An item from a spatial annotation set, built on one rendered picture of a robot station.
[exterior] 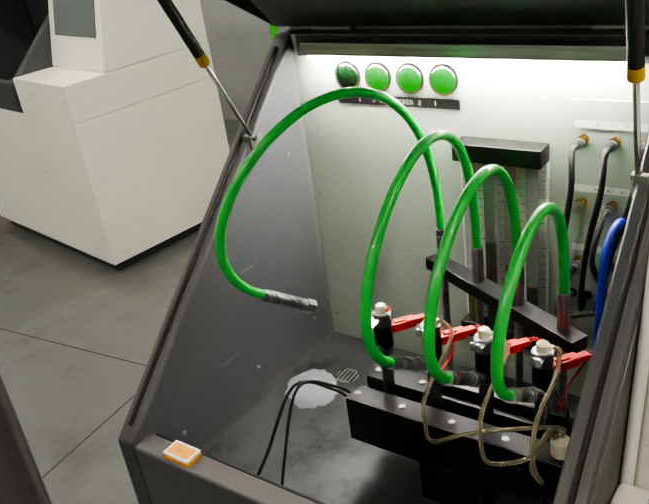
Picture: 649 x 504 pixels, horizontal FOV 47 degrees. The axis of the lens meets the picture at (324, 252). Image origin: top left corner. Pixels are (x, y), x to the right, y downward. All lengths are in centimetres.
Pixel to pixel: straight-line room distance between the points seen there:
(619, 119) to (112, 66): 293
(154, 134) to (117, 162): 25
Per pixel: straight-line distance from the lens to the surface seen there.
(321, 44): 129
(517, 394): 92
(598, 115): 115
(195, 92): 405
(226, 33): 599
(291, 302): 109
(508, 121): 120
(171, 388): 125
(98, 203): 381
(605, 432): 92
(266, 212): 134
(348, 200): 141
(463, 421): 111
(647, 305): 95
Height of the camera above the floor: 170
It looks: 27 degrees down
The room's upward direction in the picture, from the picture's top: 8 degrees counter-clockwise
